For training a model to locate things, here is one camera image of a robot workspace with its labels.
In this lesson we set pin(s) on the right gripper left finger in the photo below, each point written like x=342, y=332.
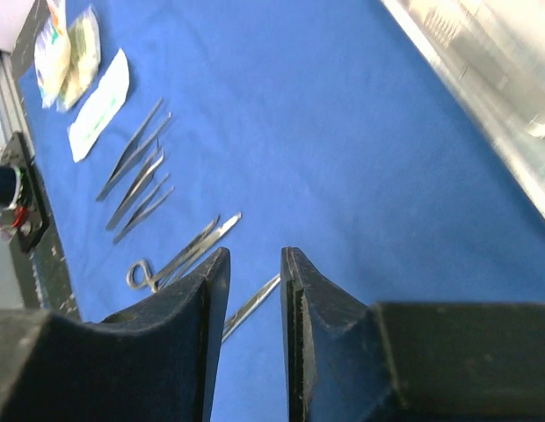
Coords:
x=154, y=361

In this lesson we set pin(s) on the white suture packet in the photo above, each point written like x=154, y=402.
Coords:
x=100, y=107

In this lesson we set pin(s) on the blue surgical drape cloth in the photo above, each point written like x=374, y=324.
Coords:
x=321, y=123

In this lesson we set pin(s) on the steel hemostat clamp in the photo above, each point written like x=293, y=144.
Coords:
x=140, y=273

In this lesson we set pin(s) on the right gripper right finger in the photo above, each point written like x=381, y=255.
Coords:
x=406, y=361

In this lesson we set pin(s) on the green packaged surgical supplies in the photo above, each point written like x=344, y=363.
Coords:
x=84, y=60

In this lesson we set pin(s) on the steel forceps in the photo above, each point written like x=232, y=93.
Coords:
x=134, y=150
x=141, y=181
x=144, y=210

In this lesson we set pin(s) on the glove packet teal orange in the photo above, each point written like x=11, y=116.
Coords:
x=52, y=50

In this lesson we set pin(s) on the metal instrument tray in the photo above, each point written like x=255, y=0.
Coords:
x=491, y=56

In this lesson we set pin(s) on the steel surgical scissors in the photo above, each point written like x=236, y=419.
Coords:
x=238, y=317

